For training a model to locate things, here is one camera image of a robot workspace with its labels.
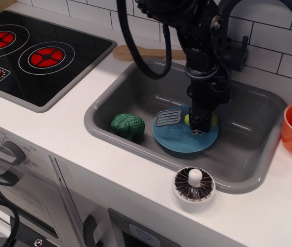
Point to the toy mushroom slice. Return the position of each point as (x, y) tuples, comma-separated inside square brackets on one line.
[(192, 188)]

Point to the wooden spoon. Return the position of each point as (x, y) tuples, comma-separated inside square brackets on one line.
[(123, 53)]

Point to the green toy broccoli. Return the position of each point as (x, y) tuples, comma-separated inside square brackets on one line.
[(128, 125)]

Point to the black faucet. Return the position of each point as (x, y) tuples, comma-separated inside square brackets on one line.
[(268, 27)]

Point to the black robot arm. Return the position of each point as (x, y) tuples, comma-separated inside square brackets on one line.
[(199, 27)]

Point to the blue plate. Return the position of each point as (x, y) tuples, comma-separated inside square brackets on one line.
[(179, 141)]

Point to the black toy stove top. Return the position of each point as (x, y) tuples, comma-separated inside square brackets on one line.
[(40, 62)]

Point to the grey sink basin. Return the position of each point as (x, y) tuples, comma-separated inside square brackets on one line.
[(249, 126)]

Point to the green handled grey spatula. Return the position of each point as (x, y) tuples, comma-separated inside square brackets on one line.
[(173, 116)]

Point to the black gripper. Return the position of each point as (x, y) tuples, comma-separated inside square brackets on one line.
[(207, 90)]

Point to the toy oven door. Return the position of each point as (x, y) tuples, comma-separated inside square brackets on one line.
[(38, 196)]

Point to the grey cabinet handle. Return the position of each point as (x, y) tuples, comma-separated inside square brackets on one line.
[(89, 227)]

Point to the grey oven knob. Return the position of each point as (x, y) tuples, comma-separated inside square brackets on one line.
[(11, 153)]

